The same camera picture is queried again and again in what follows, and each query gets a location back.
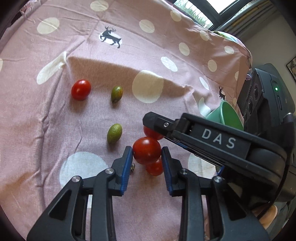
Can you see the green-orange oval fruit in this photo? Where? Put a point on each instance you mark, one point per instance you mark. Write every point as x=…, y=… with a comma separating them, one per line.
x=116, y=94

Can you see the green bowl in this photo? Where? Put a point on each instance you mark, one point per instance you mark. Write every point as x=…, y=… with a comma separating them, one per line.
x=225, y=115

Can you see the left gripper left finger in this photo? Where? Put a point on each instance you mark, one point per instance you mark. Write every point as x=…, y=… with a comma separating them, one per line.
x=65, y=217

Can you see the large red tomato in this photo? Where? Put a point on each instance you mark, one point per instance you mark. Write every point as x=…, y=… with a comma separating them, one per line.
x=146, y=150

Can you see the black framed window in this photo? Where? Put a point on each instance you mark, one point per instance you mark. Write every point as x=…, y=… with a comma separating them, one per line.
x=215, y=14

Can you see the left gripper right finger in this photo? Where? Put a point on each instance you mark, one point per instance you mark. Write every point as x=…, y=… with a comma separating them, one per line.
x=228, y=219

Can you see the person's hand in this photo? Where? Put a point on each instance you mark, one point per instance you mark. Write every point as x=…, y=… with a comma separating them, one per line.
x=268, y=217

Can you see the red cherry tomato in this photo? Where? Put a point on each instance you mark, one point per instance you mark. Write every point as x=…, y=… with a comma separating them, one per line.
x=152, y=134

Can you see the red tomato behind finger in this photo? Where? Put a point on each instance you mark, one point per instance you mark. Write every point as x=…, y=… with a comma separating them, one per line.
x=155, y=169

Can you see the small green olive fruit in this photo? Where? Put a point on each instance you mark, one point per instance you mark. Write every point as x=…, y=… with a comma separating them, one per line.
x=114, y=133

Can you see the red tomato far left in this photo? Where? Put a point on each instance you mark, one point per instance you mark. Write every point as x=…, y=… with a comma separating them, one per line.
x=81, y=89

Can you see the pink polka dot tablecloth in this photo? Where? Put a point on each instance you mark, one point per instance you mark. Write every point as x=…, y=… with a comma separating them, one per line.
x=164, y=62

